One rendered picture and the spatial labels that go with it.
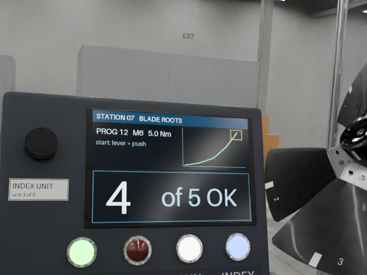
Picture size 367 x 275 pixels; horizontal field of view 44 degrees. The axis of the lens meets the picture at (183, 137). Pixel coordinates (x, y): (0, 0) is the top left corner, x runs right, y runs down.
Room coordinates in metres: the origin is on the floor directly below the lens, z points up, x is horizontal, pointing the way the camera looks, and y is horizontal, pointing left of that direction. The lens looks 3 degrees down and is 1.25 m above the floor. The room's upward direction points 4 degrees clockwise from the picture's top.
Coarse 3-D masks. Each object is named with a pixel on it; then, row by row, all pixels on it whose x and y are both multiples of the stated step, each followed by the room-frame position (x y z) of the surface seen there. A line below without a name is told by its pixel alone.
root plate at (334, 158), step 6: (330, 150) 1.21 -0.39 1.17; (336, 150) 1.20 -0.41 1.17; (342, 150) 1.19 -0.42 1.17; (330, 156) 1.21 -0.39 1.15; (336, 156) 1.20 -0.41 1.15; (342, 156) 1.19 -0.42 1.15; (330, 162) 1.21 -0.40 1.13; (336, 162) 1.20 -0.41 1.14; (336, 168) 1.20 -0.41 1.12; (342, 168) 1.19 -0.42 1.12; (336, 174) 1.20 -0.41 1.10
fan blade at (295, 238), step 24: (336, 192) 1.06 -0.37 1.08; (360, 192) 1.05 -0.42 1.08; (312, 216) 1.03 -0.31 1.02; (336, 216) 1.02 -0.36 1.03; (360, 216) 1.01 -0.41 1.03; (288, 240) 1.02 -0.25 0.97; (312, 240) 1.00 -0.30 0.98; (336, 240) 0.98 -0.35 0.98; (360, 240) 0.97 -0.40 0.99; (360, 264) 0.93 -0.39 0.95
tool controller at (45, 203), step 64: (64, 128) 0.42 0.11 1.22; (128, 128) 0.44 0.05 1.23; (192, 128) 0.46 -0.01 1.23; (256, 128) 0.48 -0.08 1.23; (0, 192) 0.39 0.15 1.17; (64, 192) 0.40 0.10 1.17; (192, 192) 0.44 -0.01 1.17; (256, 192) 0.46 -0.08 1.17; (0, 256) 0.38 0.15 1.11; (64, 256) 0.39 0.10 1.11; (256, 256) 0.45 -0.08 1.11
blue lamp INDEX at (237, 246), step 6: (234, 234) 0.44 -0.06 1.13; (240, 234) 0.44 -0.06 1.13; (228, 240) 0.44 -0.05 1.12; (234, 240) 0.44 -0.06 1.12; (240, 240) 0.44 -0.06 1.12; (246, 240) 0.44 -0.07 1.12; (228, 246) 0.44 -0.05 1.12; (234, 246) 0.43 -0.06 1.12; (240, 246) 0.43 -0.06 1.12; (246, 246) 0.44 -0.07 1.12; (228, 252) 0.43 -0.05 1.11; (234, 252) 0.43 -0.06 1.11; (240, 252) 0.43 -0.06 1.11; (246, 252) 0.44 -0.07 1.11; (234, 258) 0.43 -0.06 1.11; (240, 258) 0.44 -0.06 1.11
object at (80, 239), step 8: (72, 240) 0.40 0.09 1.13; (80, 240) 0.40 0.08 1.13; (88, 240) 0.40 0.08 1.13; (72, 248) 0.39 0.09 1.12; (80, 248) 0.39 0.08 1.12; (88, 248) 0.39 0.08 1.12; (96, 248) 0.40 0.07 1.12; (72, 256) 0.39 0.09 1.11; (80, 256) 0.39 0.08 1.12; (88, 256) 0.39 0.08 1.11; (72, 264) 0.39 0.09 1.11; (80, 264) 0.39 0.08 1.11; (88, 264) 0.39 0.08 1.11
